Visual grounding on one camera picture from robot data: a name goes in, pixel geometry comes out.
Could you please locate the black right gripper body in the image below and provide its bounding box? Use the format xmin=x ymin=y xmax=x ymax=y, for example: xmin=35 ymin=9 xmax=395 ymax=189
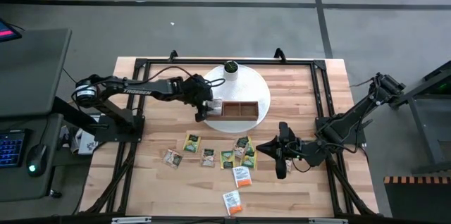
xmin=275 ymin=121 xmax=314 ymax=180

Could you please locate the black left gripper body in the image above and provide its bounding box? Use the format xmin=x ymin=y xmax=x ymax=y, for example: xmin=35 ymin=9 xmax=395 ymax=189
xmin=181 ymin=74 xmax=215 ymax=123

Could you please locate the small wooden tray with packets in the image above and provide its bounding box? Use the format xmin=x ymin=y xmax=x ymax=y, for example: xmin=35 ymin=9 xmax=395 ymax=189
xmin=200 ymin=147 xmax=217 ymax=168

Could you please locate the brown wooden compartment box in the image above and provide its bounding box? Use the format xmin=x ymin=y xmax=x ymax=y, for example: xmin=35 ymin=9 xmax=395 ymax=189
xmin=204 ymin=100 xmax=260 ymax=122

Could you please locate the white ceramic plant pot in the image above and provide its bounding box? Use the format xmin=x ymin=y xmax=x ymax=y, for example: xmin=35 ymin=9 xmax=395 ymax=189
xmin=223 ymin=60 xmax=240 ymax=82

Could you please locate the white round woven placemat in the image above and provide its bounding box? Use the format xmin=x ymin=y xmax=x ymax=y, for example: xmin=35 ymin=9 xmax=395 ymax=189
xmin=202 ymin=64 xmax=271 ymax=134

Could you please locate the white printed cardboard box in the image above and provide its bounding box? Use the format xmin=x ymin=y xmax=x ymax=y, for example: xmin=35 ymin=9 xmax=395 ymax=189
xmin=70 ymin=127 xmax=100 ymax=156

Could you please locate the black diagonal beam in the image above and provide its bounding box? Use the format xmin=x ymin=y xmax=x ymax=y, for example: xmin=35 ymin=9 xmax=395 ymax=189
xmin=52 ymin=96 xmax=101 ymax=130

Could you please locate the dark grey metal stand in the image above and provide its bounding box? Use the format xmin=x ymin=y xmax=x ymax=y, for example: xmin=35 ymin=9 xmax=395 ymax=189
xmin=388 ymin=60 xmax=451 ymax=175

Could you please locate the black case orange striped edge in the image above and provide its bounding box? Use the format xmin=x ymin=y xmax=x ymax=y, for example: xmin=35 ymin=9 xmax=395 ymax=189
xmin=383 ymin=175 xmax=451 ymax=224

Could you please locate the dark grey side table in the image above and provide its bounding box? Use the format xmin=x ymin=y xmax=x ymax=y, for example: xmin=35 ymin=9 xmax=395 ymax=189
xmin=0 ymin=28 xmax=73 ymax=118

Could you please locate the black computer mouse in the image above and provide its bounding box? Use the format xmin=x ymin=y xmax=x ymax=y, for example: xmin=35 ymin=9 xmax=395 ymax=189
xmin=26 ymin=143 xmax=49 ymax=178

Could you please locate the backlit black keyboard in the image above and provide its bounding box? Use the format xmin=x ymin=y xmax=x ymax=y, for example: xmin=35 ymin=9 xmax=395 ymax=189
xmin=0 ymin=128 xmax=28 ymax=169

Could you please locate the dark grey keyboard desk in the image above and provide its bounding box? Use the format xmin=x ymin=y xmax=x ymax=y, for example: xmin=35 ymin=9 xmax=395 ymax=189
xmin=0 ymin=113 xmax=65 ymax=203

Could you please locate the screen with pink bar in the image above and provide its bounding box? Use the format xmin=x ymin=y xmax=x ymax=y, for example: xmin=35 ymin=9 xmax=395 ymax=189
xmin=0 ymin=18 xmax=23 ymax=44

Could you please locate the black aluminium table frame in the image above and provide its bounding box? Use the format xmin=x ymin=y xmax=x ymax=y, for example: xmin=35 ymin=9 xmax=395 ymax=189
xmin=80 ymin=57 xmax=381 ymax=218

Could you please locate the silver metal bracket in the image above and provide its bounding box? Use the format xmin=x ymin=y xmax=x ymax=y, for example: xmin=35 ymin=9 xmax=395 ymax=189
xmin=111 ymin=216 xmax=153 ymax=224
xmin=308 ymin=217 xmax=350 ymax=224

